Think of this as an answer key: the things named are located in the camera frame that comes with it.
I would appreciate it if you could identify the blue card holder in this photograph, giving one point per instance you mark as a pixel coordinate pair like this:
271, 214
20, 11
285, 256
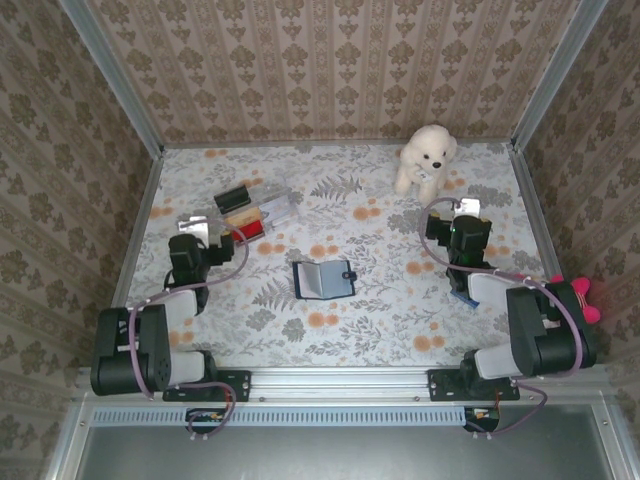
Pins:
335, 277

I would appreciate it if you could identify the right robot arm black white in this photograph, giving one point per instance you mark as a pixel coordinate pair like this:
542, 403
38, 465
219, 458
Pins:
550, 350

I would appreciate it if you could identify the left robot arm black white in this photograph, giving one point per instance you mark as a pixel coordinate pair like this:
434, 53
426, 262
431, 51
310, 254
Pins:
120, 350

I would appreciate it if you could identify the red card stack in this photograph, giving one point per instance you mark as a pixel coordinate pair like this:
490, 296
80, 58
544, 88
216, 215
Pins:
250, 232

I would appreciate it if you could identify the orange card stack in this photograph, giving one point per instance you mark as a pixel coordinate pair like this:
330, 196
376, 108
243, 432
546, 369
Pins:
245, 219

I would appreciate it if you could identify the small blue card box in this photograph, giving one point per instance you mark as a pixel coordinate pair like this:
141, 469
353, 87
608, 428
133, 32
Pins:
457, 296

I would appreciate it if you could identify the white card stack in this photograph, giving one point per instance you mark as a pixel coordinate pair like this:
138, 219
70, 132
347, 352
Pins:
277, 212

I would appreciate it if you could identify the small black box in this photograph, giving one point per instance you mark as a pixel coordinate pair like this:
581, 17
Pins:
232, 197

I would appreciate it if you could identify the clear plastic organizer box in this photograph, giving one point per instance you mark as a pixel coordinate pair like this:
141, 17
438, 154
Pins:
280, 200

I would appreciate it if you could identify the white plush dog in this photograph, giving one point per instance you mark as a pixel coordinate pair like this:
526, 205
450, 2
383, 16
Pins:
425, 150

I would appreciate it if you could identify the pink striped plush doll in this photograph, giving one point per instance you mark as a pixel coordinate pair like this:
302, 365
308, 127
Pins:
581, 286

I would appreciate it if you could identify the floral tablecloth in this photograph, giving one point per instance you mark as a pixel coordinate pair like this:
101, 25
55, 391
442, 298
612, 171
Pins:
350, 325

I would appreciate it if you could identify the aluminium mounting beam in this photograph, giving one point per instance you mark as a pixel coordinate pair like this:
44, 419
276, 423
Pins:
340, 382

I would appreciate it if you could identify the grey metal panel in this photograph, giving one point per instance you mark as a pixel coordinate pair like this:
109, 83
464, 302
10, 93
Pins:
340, 455

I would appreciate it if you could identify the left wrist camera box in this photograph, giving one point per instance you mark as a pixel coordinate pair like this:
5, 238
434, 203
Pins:
195, 226

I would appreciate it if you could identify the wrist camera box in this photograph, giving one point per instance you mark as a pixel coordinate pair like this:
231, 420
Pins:
195, 226
470, 206

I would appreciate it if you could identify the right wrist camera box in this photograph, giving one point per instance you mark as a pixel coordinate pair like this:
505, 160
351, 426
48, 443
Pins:
470, 206

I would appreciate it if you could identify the aluminium side rail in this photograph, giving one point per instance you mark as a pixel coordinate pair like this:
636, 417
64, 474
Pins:
146, 200
531, 200

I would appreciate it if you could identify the aluminium table edge rail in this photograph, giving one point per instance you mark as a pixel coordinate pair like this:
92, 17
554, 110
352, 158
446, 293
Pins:
300, 144

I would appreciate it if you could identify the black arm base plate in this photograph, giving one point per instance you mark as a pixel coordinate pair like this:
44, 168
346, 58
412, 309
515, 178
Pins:
442, 385
235, 385

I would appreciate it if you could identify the aluminium frame post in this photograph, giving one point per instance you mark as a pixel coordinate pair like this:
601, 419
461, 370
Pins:
114, 75
556, 75

